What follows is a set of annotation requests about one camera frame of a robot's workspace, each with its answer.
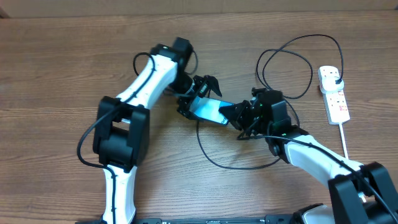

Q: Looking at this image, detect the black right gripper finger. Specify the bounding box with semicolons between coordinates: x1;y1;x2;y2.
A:
236;120;258;140
219;100;251;122

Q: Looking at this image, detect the blue Samsung Galaxy smartphone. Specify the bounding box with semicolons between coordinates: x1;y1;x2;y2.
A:
189;96;233;125

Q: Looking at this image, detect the black charger cable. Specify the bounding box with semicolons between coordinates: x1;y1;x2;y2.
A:
195;34;345;171

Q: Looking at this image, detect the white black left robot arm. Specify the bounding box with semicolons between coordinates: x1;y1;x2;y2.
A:
93;37;228;223

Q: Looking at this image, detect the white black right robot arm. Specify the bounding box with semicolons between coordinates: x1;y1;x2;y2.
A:
219;89;397;223

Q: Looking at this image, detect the white charger plug adapter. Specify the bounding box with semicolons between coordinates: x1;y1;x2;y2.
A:
320;76;345;94

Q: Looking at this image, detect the white power strip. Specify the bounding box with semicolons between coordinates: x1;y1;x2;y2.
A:
318;65;350;125

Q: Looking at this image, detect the white power strip cord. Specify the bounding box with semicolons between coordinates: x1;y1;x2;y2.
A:
338;122;367;203

